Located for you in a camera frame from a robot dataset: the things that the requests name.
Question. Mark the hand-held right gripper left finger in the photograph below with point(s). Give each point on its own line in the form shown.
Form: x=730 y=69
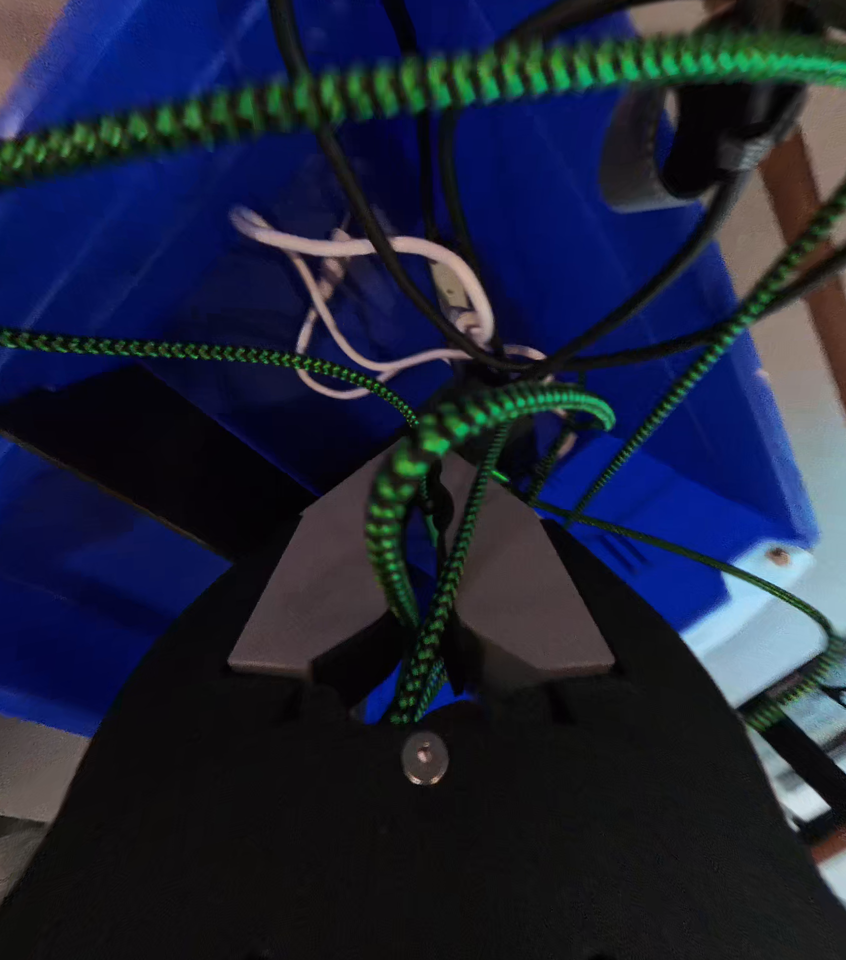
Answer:
x=310 y=600

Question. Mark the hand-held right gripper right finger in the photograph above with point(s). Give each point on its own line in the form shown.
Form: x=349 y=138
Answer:
x=535 y=600

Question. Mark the blue plastic bin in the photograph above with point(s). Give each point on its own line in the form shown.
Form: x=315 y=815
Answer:
x=130 y=247

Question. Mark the black bin divider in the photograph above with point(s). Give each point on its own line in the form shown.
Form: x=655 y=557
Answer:
x=168 y=450

